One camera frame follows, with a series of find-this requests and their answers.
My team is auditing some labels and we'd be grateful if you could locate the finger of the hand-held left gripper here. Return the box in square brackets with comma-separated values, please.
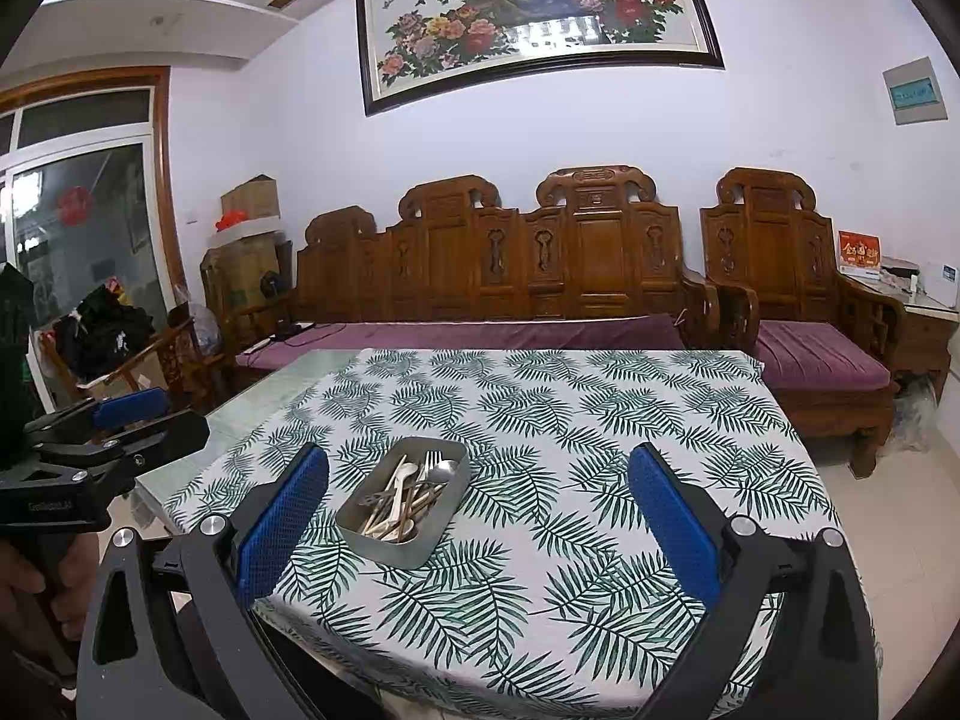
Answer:
[22, 388, 172, 442]
[34, 411, 211, 470]

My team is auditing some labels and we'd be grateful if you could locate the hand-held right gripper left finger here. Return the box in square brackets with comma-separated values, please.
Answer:
[75, 444, 331, 720]

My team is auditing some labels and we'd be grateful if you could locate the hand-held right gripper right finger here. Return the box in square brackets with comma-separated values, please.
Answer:
[627, 442, 880, 720]

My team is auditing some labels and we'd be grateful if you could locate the white plastic spoon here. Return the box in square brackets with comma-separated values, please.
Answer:
[367, 463, 418, 537]

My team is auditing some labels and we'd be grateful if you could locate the rectangular metal tray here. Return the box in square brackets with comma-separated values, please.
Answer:
[334, 435, 472, 569]

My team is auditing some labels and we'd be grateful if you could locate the person's left hand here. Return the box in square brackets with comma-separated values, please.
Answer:
[0, 540, 91, 665]

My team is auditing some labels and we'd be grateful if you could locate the wooden chair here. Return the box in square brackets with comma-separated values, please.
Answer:
[37, 307, 203, 406]

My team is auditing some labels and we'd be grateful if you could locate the pile of black clothes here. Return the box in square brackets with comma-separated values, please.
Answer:
[52, 281, 155, 383]

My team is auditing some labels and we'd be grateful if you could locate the leaf-print tablecloth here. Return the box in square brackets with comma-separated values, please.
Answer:
[161, 349, 863, 717]

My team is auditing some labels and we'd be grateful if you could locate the red window decoration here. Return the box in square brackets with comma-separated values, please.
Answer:
[56, 186, 92, 226]

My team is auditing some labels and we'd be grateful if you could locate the square purple seat cushion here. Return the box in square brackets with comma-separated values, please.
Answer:
[754, 319, 893, 391]

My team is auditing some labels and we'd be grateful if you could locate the small cardboard box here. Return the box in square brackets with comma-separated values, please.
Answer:
[220, 175, 282, 222]

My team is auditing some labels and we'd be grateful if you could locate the long purple sofa cushion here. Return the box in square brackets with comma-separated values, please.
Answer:
[236, 313, 687, 372]

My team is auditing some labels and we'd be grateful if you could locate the clear plastic bag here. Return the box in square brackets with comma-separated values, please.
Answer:
[892, 375, 938, 451]

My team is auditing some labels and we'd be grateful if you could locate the carved wooden sofa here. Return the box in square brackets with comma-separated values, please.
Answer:
[225, 165, 722, 391]

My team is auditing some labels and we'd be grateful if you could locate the carved wooden armchair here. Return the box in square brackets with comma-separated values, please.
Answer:
[700, 167, 912, 477]

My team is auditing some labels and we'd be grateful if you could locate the wooden side table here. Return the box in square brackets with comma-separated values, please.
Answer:
[840, 270, 960, 406]

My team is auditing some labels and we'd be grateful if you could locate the red printed calendar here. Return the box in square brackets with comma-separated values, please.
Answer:
[836, 230, 882, 280]

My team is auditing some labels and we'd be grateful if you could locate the white appliance box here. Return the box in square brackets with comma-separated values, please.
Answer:
[919, 262, 960, 308]

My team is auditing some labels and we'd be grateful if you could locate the framed peacock flower painting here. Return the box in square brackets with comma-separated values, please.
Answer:
[355, 0, 725, 117]

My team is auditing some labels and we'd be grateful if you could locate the wooden window frame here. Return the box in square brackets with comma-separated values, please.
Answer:
[0, 66, 188, 331]

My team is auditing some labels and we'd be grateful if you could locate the grey wall panel box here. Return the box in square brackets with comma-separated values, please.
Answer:
[882, 56, 947, 126]

